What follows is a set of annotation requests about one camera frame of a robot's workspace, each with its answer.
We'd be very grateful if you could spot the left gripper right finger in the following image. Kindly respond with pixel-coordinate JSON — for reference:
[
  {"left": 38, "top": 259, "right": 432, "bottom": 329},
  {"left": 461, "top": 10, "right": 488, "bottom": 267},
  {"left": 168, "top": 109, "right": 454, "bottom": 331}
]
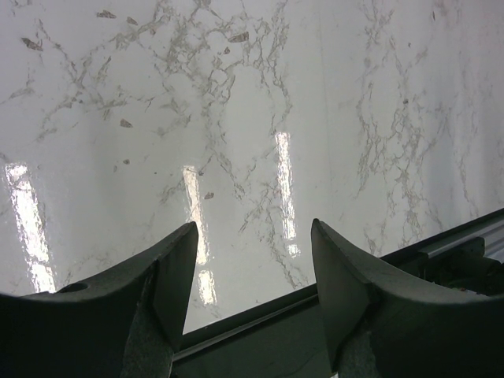
[{"left": 311, "top": 218, "right": 503, "bottom": 377}]

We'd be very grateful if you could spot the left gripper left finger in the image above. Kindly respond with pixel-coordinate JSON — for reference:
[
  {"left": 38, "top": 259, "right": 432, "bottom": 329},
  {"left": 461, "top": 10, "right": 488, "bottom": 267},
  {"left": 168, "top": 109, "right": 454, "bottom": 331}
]
[{"left": 1, "top": 222, "right": 198, "bottom": 377}]

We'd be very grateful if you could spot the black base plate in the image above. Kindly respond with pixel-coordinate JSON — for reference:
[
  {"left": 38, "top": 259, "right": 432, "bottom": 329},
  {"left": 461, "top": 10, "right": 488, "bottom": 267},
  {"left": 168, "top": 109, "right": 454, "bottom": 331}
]
[{"left": 172, "top": 211, "right": 503, "bottom": 377}]

